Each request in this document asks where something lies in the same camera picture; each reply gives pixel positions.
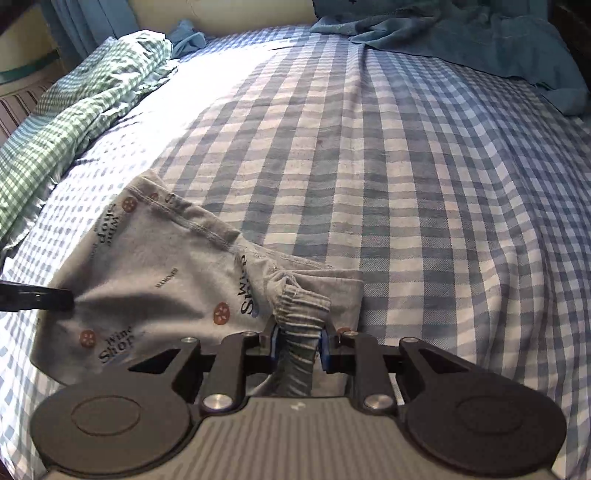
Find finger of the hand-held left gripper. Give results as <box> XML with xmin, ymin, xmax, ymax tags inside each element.
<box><xmin>0</xmin><ymin>279</ymin><xmax>75</xmax><ymax>313</ymax></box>

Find green checkered cloth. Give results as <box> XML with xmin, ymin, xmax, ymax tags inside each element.
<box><xmin>0</xmin><ymin>28</ymin><xmax>178</xmax><ymax>250</ymax></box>

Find cream headboard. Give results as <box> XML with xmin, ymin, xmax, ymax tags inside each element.
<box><xmin>127</xmin><ymin>0</ymin><xmax>319</xmax><ymax>38</ymax></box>

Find small blue cloth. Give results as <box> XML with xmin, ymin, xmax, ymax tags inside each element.
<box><xmin>167</xmin><ymin>18</ymin><xmax>208</xmax><ymax>60</ymax></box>

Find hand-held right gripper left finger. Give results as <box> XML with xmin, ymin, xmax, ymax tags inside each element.
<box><xmin>127</xmin><ymin>323</ymin><xmax>283</xmax><ymax>414</ymax></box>

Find teal star-print pillow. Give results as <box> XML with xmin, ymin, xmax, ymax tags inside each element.
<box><xmin>311</xmin><ymin>0</ymin><xmax>446</xmax><ymax>21</ymax></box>

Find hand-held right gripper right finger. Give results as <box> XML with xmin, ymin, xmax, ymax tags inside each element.
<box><xmin>318</xmin><ymin>323</ymin><xmax>468</xmax><ymax>412</ymax></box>

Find blue checkered bed sheet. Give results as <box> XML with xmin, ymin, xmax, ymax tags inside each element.
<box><xmin>0</xmin><ymin>23</ymin><xmax>591</xmax><ymax>480</ymax></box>

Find blue curtain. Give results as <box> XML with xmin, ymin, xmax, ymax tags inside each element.
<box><xmin>41</xmin><ymin>0</ymin><xmax>132</xmax><ymax>70</ymax></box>

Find grey printed pants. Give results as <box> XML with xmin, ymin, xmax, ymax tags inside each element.
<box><xmin>28</xmin><ymin>168</ymin><xmax>366</xmax><ymax>398</ymax></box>

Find teal wrinkled cloth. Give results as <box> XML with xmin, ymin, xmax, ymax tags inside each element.
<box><xmin>308</xmin><ymin>0</ymin><xmax>591</xmax><ymax>117</ymax></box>

